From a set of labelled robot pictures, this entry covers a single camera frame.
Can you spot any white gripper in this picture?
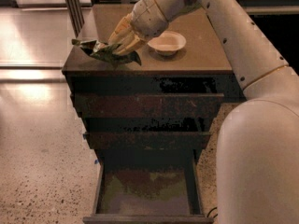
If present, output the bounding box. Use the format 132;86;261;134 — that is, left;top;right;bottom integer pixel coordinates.
108;0;168;56

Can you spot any green rice chip bag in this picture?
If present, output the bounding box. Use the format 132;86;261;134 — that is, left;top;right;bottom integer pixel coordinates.
72;39;142;67

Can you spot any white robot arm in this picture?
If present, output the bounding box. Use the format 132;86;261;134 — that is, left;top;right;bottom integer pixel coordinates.
109;0;299;224

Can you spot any top brown drawer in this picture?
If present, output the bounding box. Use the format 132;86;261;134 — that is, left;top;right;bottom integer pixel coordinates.
71;93;224;119

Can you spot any brown drawer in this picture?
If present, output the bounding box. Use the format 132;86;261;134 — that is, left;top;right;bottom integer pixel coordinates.
71;93;224;119
83;132;211;149

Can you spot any brown drawer cabinet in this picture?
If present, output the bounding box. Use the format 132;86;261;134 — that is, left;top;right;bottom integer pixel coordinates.
63;11;243;162

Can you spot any middle brown drawer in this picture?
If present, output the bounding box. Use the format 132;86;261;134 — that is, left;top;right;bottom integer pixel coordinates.
83;132;211;149

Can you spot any open bottom drawer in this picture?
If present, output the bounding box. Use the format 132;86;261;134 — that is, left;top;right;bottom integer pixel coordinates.
83;158;213;224

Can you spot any white paper bowl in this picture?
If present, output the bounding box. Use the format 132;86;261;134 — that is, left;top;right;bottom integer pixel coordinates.
148;31;186;56

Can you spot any black cable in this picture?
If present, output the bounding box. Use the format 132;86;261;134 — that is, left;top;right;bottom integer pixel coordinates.
206;206;219;220

